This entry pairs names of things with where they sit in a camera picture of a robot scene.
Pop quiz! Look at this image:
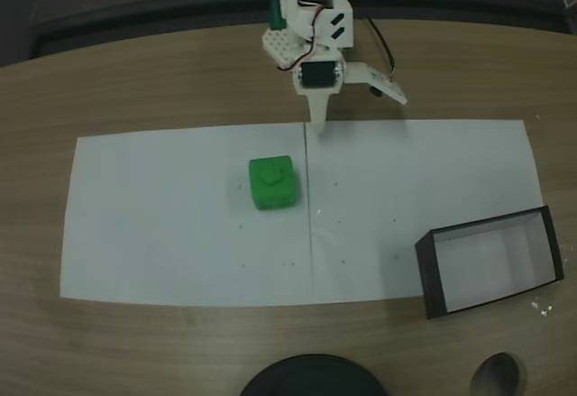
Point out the green cube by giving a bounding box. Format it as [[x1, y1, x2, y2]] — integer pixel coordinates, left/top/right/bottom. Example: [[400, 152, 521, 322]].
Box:
[[248, 155, 300, 212]]

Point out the brown cardboard box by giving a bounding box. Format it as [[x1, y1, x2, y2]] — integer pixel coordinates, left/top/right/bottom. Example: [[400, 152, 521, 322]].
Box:
[[414, 205, 565, 321]]

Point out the green table clamp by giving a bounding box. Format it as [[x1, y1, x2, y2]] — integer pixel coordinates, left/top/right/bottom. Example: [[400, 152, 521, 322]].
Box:
[[269, 0, 289, 32]]

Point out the white paper sheet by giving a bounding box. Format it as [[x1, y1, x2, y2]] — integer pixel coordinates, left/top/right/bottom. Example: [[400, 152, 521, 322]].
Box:
[[60, 124, 315, 309], [303, 118, 545, 301]]

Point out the black round stand base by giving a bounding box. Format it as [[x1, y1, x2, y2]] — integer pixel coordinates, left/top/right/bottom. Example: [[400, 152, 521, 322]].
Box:
[[238, 354, 389, 396]]

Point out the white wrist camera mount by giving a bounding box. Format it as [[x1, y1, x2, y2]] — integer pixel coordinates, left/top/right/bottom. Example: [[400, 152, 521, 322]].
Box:
[[344, 62, 409, 106]]

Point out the black camera cable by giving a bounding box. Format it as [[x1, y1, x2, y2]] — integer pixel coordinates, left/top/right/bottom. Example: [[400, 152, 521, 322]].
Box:
[[362, 15, 398, 82]]

